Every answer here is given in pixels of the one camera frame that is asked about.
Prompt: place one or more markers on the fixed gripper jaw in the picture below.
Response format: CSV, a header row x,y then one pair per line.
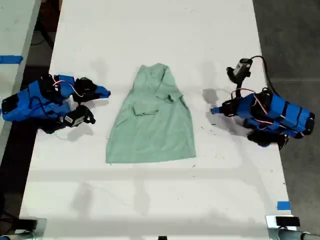
x,y
101,90
218,108

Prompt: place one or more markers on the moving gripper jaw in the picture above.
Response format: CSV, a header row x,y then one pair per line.
x,y
101,96
218,112

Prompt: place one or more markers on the pale green T-shirt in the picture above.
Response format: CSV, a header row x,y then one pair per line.
x,y
152,125

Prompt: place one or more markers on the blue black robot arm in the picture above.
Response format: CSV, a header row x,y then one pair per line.
x,y
22,105
280,112

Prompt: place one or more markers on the long blue tape strip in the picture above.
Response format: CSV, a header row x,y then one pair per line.
x,y
11,59

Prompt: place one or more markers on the white side table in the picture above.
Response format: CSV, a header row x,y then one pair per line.
x,y
15,30

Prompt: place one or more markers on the small blue tape square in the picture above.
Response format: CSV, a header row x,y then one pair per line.
x,y
283,205

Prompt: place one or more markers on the metal table clamp black box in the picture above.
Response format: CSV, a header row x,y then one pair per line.
x,y
286,221

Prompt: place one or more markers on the small black edge clip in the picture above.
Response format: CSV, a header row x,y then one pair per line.
x,y
162,238

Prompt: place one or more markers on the black camera stalk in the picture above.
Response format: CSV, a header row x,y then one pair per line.
x,y
239,88

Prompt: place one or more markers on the black camera box white label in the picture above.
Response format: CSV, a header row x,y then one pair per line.
x,y
76,119

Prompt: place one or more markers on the black camera box grey face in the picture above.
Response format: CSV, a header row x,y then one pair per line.
x,y
241,68

